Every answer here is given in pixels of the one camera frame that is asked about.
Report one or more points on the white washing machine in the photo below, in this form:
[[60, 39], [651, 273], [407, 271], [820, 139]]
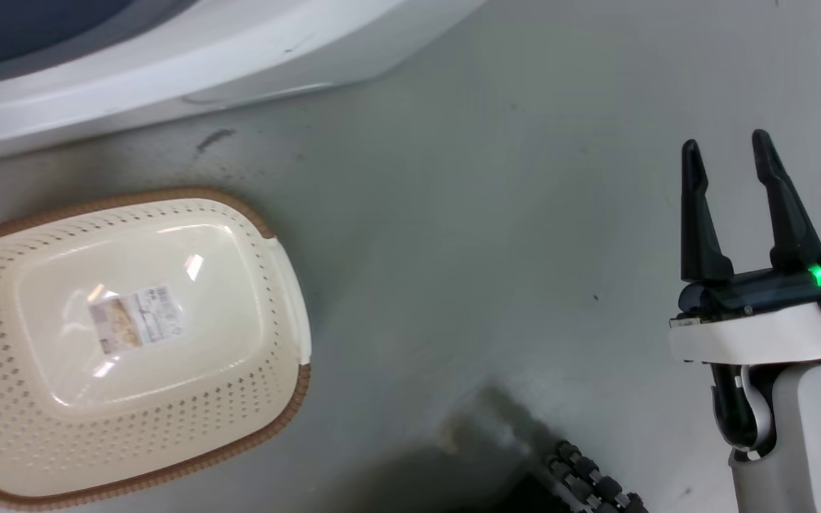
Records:
[[168, 57]]

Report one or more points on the cream plastic laundry basket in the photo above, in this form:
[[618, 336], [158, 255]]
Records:
[[189, 342]]

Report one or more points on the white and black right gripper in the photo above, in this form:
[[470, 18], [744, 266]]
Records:
[[767, 320]]

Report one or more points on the paper label sticker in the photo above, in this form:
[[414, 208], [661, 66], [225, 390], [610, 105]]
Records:
[[136, 318]]

